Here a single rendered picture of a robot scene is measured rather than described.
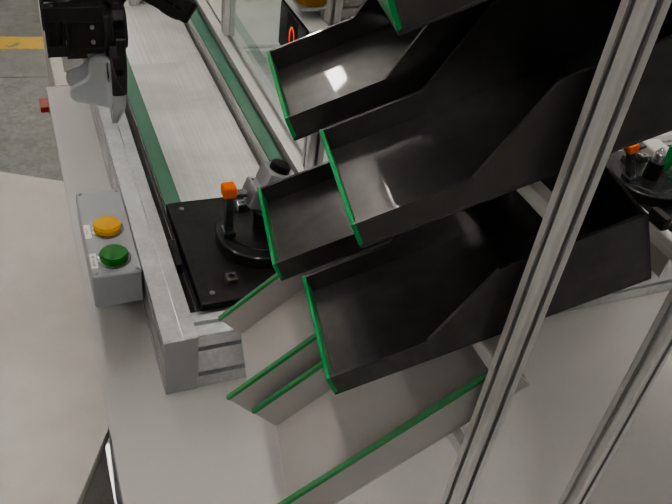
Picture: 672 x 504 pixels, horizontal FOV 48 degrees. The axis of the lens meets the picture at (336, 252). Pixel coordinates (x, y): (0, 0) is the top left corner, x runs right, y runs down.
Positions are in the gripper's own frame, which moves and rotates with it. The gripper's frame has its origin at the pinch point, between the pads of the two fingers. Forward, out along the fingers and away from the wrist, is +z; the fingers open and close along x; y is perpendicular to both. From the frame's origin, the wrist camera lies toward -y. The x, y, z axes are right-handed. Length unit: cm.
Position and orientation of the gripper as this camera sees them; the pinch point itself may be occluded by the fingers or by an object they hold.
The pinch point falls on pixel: (120, 110)
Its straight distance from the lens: 92.2
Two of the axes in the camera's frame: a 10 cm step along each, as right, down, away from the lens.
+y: -9.3, 1.4, -3.5
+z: -1.2, 7.7, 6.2
